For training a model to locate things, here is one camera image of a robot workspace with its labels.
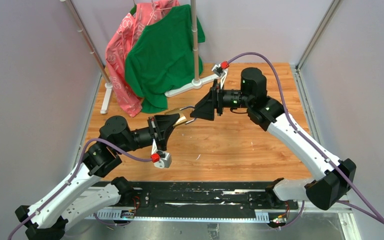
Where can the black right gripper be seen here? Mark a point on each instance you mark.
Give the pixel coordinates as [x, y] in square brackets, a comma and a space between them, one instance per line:
[205, 108]

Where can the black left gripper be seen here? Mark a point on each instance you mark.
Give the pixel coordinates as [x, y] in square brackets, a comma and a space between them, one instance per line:
[165, 123]

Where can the brass padlock with steel shackle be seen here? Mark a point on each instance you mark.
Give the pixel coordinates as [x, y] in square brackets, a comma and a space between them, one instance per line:
[183, 115]

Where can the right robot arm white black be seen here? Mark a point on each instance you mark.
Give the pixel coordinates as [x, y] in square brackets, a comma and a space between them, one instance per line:
[330, 176]

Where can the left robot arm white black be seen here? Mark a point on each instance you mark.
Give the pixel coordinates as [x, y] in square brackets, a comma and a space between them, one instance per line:
[50, 217]

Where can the white clothes rack stand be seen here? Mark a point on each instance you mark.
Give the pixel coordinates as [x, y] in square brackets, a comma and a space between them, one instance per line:
[196, 82]

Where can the green t-shirt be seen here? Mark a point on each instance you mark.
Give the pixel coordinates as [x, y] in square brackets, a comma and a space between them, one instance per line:
[162, 59]

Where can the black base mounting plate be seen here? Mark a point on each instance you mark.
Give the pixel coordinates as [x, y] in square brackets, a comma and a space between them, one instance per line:
[202, 201]

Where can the pink patterned garment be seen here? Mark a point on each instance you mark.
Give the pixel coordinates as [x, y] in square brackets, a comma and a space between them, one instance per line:
[123, 41]

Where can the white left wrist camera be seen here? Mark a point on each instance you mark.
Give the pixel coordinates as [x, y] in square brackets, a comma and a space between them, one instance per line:
[161, 159]

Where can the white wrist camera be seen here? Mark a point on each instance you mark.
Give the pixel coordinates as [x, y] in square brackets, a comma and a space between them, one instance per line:
[221, 70]
[161, 159]

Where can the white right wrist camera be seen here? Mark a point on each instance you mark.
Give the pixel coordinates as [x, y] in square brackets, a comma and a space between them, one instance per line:
[221, 70]

